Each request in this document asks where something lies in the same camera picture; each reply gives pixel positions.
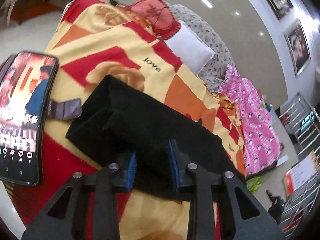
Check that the white pillow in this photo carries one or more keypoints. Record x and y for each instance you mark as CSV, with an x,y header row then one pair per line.
x,y
192,51

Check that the red floor mat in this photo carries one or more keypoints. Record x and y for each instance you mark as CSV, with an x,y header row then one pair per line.
x,y
26,11

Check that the pink penguin quilt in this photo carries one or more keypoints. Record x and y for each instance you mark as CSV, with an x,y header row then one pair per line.
x,y
262,147

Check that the black charger with cable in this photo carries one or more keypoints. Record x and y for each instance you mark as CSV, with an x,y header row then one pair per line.
x,y
113,2

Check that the metal stair railing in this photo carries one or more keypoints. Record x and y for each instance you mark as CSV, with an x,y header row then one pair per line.
x,y
301,181

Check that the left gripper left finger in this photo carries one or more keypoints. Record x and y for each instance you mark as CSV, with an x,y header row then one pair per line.
x,y
65,215

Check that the framed portrait photo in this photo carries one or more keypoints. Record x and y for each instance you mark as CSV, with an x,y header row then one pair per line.
x,y
298,46

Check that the smartphone with lit screen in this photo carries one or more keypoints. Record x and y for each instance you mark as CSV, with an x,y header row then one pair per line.
x,y
26,81

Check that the red frilled pillow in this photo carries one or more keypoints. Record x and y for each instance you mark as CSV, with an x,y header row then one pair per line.
x,y
157,12

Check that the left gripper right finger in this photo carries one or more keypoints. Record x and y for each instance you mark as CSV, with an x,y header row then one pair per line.
x,y
219,201

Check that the black knit pants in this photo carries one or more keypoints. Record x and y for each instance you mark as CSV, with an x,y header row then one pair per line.
x,y
118,119

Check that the red orange yellow blanket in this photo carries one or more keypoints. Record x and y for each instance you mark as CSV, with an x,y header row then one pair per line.
x,y
95,39

